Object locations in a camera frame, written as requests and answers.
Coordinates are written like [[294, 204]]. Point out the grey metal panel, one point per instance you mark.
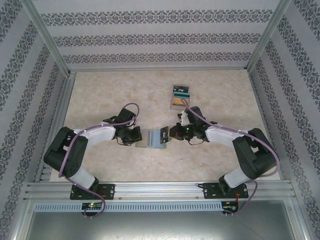
[[160, 225]]

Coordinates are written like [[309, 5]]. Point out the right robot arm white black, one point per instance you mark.
[[220, 136]]

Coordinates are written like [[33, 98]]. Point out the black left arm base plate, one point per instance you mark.
[[110, 191]]

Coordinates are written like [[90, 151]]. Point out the teal card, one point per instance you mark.
[[180, 95]]

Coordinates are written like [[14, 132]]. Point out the gold card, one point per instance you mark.
[[177, 101]]

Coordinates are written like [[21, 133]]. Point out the small circuit board green light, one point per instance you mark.
[[91, 205]]

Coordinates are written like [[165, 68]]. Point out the aluminium cross rail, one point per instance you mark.
[[157, 69]]

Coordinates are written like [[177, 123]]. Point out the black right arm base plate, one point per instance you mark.
[[210, 191]]

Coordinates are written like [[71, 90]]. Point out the mint green card holder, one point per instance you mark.
[[147, 138]]

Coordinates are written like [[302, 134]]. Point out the aluminium frame post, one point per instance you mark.
[[268, 35], [47, 37]]

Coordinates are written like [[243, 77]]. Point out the aluminium mounting rail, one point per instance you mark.
[[160, 190]]

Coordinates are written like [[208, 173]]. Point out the black VIP card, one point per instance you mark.
[[180, 88], [164, 135]]

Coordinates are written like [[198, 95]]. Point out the clear acrylic box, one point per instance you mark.
[[175, 107]]

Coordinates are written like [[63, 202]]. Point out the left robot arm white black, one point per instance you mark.
[[100, 133]]

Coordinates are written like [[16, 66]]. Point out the aluminium side rail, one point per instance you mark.
[[265, 110], [60, 110]]

